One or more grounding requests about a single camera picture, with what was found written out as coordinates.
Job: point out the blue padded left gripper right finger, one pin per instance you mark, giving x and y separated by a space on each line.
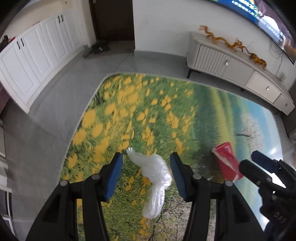
179 174

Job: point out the red white paper box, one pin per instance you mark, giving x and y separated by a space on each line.
228 164

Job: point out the white TV cabinet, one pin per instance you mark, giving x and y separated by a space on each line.
237 68

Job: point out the dark brown door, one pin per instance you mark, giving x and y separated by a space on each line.
112 20

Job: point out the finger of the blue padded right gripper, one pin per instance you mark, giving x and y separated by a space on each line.
262 160

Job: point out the golden tiger figurine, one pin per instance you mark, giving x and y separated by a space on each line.
257 60

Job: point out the wall-mounted curved television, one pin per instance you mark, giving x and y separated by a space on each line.
265 18

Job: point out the landscape print table mat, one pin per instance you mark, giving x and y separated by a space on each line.
161 115

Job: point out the white wall cabinets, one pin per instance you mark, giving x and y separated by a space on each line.
32 59

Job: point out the white power strip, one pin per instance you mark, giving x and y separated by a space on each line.
281 76

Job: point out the golden dragon figurine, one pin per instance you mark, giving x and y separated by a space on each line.
236 45

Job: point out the clear plastic bag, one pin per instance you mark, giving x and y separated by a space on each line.
156 170

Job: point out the black shoes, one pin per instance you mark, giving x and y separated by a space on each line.
99 47

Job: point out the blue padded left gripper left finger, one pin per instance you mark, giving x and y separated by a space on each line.
112 175

